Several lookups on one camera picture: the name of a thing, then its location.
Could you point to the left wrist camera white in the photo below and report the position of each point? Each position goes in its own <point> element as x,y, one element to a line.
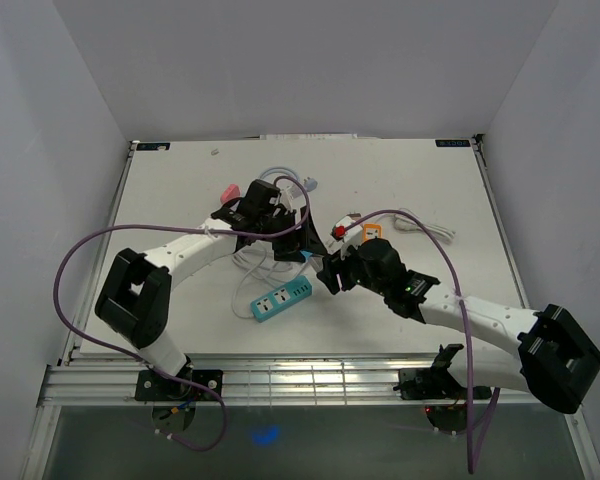
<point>292,196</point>

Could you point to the teal power strip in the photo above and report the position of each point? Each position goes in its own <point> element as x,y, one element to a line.
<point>282,298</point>

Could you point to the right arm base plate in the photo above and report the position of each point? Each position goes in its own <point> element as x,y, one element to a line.
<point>434,382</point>

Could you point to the aluminium frame rail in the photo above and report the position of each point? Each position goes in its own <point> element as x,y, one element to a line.
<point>248,382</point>

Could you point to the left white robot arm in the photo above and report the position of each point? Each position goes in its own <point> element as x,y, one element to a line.
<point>135,297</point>

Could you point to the left blue corner label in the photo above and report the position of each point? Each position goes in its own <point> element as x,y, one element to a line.
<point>153,146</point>

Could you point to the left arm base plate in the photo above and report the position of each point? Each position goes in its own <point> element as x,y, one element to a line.
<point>180,386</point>

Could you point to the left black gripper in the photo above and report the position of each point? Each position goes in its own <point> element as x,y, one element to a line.
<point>291,247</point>

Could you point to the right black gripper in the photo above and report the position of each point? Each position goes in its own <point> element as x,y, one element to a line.
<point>328,274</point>

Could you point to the blue corner label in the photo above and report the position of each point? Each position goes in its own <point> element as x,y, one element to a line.
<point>452,143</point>
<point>153,146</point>

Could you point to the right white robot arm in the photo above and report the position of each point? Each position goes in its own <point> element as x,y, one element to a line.
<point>545,353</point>

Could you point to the right blue corner label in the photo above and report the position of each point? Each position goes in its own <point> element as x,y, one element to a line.
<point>452,143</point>

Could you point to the orange power strip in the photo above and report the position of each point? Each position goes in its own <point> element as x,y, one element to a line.
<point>371,231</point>

